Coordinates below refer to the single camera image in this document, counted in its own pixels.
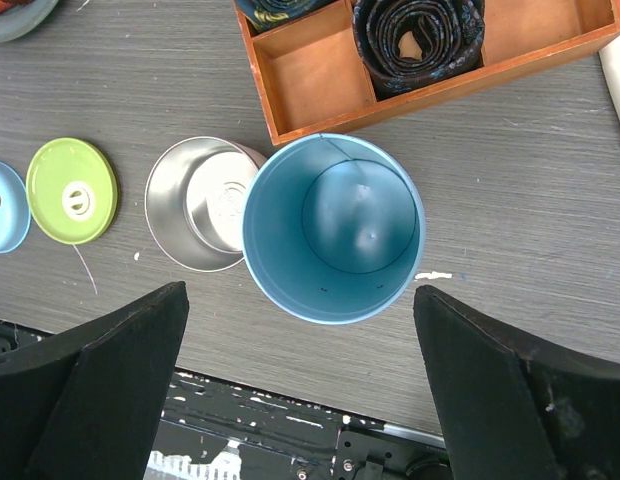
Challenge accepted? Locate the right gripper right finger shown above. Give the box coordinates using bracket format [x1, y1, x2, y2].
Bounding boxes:
[413, 285, 620, 479]

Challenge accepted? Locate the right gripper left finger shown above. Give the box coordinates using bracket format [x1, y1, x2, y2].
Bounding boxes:
[0, 282, 189, 479]

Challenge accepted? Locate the blue cylindrical lunch container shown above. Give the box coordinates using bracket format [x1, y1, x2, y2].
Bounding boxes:
[242, 133, 426, 325]

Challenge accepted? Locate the grey-blue plate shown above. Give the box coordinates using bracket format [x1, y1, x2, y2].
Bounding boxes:
[0, 0, 58, 43]

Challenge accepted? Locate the green round lid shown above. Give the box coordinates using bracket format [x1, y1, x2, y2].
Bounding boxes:
[26, 137, 118, 245]

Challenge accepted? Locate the silver metal bowl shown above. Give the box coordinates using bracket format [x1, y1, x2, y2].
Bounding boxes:
[144, 136, 266, 272]

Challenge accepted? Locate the rolled black tie right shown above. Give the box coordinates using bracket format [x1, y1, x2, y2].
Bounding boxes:
[353, 0, 486, 100]

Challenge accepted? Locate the orange wooden compartment tray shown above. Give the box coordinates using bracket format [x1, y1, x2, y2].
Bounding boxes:
[236, 1, 620, 146]

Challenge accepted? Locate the slotted cable duct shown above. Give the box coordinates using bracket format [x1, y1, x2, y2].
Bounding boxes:
[144, 440, 242, 480]

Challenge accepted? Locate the blue lid with strap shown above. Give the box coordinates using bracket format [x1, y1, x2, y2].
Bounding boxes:
[0, 161, 31, 254]

